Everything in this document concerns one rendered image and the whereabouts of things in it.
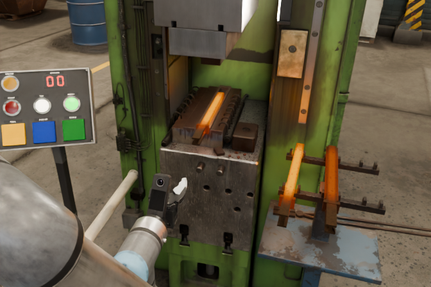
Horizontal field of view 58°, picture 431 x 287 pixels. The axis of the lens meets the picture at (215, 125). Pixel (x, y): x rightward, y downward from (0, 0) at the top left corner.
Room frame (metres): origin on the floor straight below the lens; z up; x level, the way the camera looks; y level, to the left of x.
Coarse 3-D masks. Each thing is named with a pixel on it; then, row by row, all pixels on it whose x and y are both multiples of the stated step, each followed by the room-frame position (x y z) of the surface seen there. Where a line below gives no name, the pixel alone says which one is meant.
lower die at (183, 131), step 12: (204, 96) 1.57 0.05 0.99; (228, 96) 1.57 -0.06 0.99; (240, 96) 1.64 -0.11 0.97; (192, 108) 1.47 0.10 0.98; (204, 108) 1.45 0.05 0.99; (228, 108) 1.45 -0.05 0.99; (180, 120) 1.35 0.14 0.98; (192, 120) 1.34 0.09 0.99; (216, 120) 1.34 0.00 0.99; (228, 120) 1.36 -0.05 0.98; (180, 132) 1.29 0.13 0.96; (192, 132) 1.28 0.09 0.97; (216, 132) 1.26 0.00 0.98; (204, 144) 1.27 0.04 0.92; (216, 144) 1.26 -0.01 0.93
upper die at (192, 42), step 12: (180, 36) 1.29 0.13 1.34; (192, 36) 1.28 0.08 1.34; (204, 36) 1.27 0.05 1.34; (216, 36) 1.26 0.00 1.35; (228, 36) 1.29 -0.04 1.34; (240, 36) 1.54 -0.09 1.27; (180, 48) 1.29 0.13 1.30; (192, 48) 1.28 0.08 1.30; (204, 48) 1.27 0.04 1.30; (216, 48) 1.26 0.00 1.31; (228, 48) 1.30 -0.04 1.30
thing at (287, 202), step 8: (296, 144) 1.21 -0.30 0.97; (304, 144) 1.21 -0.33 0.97; (296, 152) 1.15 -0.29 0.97; (296, 160) 1.10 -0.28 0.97; (296, 168) 1.05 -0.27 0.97; (288, 176) 1.01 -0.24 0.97; (296, 176) 1.01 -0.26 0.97; (288, 184) 0.96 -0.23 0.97; (288, 192) 0.93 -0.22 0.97; (280, 200) 0.90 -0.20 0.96; (288, 200) 0.88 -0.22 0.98; (280, 208) 0.84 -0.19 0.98; (288, 208) 0.84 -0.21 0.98; (280, 216) 0.85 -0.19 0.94; (288, 216) 0.85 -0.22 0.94; (280, 224) 0.81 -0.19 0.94
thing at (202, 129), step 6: (216, 96) 1.54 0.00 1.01; (222, 96) 1.54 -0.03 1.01; (216, 102) 1.47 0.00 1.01; (210, 108) 1.41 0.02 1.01; (216, 108) 1.43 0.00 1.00; (210, 114) 1.36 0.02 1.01; (204, 120) 1.30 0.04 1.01; (210, 120) 1.33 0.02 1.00; (198, 126) 1.25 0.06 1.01; (204, 126) 1.25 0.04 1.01; (198, 132) 1.21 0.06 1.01; (204, 132) 1.25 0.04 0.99; (192, 138) 1.17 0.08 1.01; (198, 138) 1.16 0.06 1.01; (192, 144) 1.17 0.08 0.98; (198, 144) 1.16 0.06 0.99
